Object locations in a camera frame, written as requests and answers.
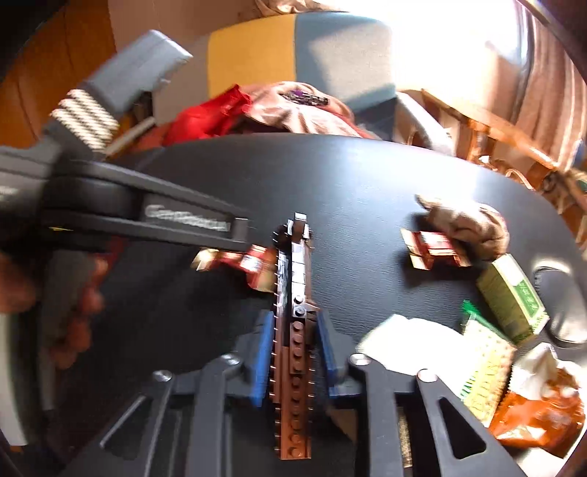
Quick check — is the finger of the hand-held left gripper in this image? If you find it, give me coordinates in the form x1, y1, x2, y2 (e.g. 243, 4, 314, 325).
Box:
128, 176, 251, 255

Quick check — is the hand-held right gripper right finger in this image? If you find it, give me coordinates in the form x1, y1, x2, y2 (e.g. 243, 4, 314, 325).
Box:
316, 312, 528, 477

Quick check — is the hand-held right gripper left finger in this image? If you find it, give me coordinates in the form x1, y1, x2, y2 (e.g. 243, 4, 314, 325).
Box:
59, 309, 276, 477

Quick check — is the brown toy brick model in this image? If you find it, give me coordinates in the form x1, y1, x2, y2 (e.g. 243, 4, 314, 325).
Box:
270, 212, 322, 459

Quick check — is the red gold candy wrapper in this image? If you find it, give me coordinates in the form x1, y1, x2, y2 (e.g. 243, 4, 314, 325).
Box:
400, 228, 473, 271
193, 243, 278, 292

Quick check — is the white paper napkin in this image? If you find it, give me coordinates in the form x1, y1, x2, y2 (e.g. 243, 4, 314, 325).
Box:
358, 314, 473, 395

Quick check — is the green yellow snack packet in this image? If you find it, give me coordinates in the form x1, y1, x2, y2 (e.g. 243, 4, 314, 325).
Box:
459, 300, 517, 414

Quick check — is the green cardboard box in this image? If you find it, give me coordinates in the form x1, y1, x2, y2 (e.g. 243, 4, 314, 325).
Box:
476, 254, 550, 346

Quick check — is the beige sock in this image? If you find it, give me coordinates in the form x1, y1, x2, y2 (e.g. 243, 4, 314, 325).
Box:
415, 195, 511, 258

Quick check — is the white tissue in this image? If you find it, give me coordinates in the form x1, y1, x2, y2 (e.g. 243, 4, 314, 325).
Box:
513, 343, 566, 400

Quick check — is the orange snack bag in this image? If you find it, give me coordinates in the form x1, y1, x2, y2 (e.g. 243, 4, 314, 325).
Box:
488, 362, 585, 459

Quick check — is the person's left hand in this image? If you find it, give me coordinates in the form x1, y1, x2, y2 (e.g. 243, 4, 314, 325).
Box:
0, 254, 108, 370

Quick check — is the red cloth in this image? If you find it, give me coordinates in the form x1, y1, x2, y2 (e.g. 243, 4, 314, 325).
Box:
163, 85, 253, 148

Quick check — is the pink garment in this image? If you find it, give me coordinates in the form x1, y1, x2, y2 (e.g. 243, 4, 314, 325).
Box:
229, 81, 368, 138

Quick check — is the wooden cabinet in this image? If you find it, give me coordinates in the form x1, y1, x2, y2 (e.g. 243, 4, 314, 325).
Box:
0, 0, 115, 148

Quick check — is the blue yellow grey armchair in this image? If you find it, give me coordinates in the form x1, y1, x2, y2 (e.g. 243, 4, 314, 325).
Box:
151, 11, 455, 157

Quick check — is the wooden side table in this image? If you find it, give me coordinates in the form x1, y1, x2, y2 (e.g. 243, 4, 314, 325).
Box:
422, 87, 587, 184

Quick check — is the beige striped curtain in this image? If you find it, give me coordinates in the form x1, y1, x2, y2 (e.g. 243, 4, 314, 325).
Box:
509, 14, 587, 170

